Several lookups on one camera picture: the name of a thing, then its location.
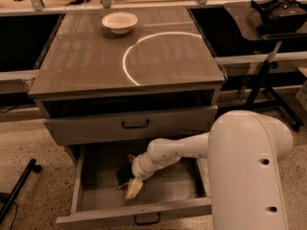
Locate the open middle drawer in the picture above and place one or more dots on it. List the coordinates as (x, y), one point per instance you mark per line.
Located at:
(179, 191)

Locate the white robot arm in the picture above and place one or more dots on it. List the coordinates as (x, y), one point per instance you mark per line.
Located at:
(243, 149)

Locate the grey drawer cabinet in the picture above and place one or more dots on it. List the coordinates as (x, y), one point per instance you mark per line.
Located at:
(162, 63)

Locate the green yellow sponge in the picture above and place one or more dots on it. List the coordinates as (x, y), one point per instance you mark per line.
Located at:
(123, 176)

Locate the black stand leg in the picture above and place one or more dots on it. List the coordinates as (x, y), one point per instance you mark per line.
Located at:
(8, 199)

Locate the upper grey drawer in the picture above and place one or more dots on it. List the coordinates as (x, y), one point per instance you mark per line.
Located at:
(131, 125)

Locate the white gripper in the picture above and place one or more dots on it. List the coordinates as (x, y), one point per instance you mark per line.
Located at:
(139, 169)

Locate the white bowl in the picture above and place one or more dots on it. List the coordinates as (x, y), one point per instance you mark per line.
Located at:
(120, 23)

